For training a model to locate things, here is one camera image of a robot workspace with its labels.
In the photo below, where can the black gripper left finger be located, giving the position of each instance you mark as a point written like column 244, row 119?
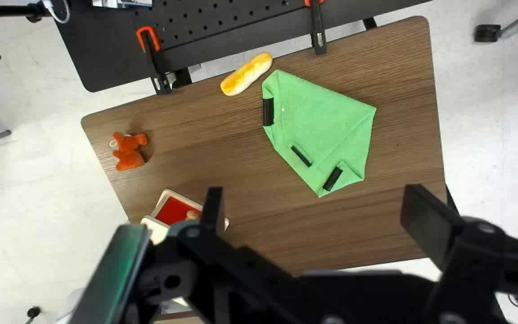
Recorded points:
column 213, row 212

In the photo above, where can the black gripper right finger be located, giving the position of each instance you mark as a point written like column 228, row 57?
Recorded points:
column 431, row 221

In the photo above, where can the green towel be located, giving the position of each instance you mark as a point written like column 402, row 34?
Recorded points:
column 321, row 133

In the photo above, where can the red and white box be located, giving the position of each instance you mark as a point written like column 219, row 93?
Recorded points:
column 174, row 216

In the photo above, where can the orange toy figure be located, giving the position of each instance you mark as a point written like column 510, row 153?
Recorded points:
column 129, row 149

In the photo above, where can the yellow toy bread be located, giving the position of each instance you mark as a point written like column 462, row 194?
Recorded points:
column 249, row 72

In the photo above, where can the black perforated metal board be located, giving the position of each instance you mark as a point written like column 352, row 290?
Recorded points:
column 105, row 48

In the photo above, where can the black stand foot right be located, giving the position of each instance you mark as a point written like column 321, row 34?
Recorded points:
column 490, row 32

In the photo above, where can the orange handled clamp left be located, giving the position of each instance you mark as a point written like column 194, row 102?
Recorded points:
column 152, row 47

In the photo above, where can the orange handled clamp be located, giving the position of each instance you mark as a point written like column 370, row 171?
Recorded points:
column 152, row 47
column 318, row 25

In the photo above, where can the orange handled clamp right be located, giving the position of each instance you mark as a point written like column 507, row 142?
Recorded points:
column 318, row 25

